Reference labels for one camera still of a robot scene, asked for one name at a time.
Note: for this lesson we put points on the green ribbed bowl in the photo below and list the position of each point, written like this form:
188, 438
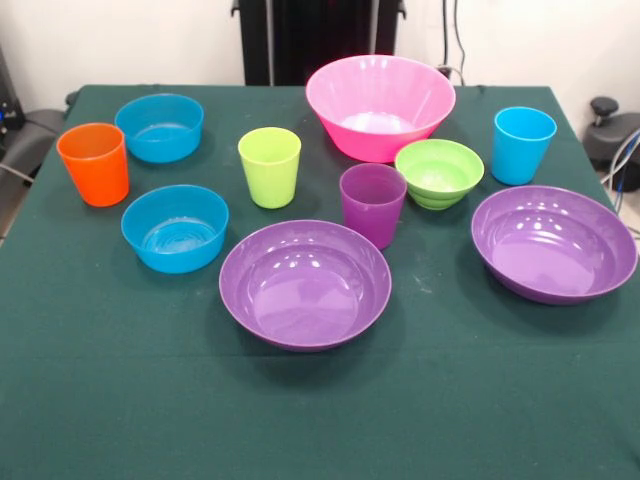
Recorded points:
430, 192

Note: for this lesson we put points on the purple cup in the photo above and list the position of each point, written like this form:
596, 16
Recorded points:
372, 220

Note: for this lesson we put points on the purple bowl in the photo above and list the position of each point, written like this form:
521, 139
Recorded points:
305, 295
550, 250

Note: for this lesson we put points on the lime green cup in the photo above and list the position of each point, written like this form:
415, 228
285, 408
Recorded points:
270, 182

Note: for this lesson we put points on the blue bowl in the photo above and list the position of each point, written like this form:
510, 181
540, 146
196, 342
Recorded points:
175, 257
160, 145

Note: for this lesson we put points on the large pink bowl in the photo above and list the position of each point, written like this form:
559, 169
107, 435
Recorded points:
350, 85

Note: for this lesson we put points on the dark green tablecloth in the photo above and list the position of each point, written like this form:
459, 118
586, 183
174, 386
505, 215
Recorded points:
320, 410

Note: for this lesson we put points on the blue cup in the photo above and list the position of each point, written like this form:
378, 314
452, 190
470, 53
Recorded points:
520, 155

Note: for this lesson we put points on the orange cup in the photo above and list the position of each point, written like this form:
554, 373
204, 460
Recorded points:
97, 177

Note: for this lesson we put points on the grey chair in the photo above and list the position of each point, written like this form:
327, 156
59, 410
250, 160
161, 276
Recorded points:
35, 135

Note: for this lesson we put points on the dark grey base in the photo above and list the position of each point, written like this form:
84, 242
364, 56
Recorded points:
612, 142

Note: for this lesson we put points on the black knob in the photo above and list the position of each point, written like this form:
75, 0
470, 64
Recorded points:
604, 106

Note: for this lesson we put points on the black equipment box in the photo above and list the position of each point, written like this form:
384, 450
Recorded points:
7, 100

